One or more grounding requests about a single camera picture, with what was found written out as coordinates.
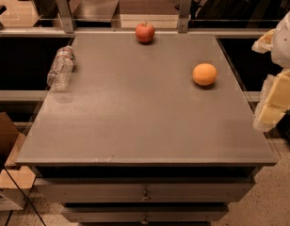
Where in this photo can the lower grey drawer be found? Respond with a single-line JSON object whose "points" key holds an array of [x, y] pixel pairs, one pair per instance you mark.
{"points": [[154, 212]]}

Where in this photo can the dark office chair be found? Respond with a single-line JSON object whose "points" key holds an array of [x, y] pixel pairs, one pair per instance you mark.
{"points": [[237, 13]]}

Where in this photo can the left metal bracket post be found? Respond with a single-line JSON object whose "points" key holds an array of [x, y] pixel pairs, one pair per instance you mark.
{"points": [[65, 15]]}

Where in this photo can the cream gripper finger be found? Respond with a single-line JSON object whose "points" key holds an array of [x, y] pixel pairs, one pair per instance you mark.
{"points": [[274, 101], [264, 43]]}

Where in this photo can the cardboard box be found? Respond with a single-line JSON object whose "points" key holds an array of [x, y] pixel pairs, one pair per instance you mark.
{"points": [[15, 181]]}

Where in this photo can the metal bracket post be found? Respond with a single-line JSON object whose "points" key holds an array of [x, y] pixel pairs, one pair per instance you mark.
{"points": [[183, 18], [65, 15]]}

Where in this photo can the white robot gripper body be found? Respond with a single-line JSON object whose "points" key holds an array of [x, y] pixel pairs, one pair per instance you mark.
{"points": [[284, 44]]}

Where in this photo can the red apple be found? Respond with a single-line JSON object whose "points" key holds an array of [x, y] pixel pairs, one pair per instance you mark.
{"points": [[144, 32]]}

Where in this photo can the clear plastic water bottle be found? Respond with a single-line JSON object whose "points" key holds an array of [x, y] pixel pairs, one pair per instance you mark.
{"points": [[58, 78]]}

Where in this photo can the upper drawer metal knob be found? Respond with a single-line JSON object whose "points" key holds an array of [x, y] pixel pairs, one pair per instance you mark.
{"points": [[145, 197]]}

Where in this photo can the drawer metal knob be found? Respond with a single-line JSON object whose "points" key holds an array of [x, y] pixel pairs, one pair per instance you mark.
{"points": [[145, 197], [144, 221]]}

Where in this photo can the lower drawer metal knob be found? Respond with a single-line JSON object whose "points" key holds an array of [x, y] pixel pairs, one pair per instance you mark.
{"points": [[144, 221]]}

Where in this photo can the grey drawer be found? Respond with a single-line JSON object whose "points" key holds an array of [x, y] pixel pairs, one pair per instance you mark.
{"points": [[154, 212], [91, 191]]}

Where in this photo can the orange fruit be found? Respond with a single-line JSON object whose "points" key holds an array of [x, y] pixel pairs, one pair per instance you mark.
{"points": [[205, 74]]}

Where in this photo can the right metal bracket post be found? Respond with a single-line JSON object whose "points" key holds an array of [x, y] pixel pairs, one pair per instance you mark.
{"points": [[183, 18]]}

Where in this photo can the upper grey drawer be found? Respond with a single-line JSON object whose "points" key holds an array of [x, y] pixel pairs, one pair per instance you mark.
{"points": [[91, 191]]}

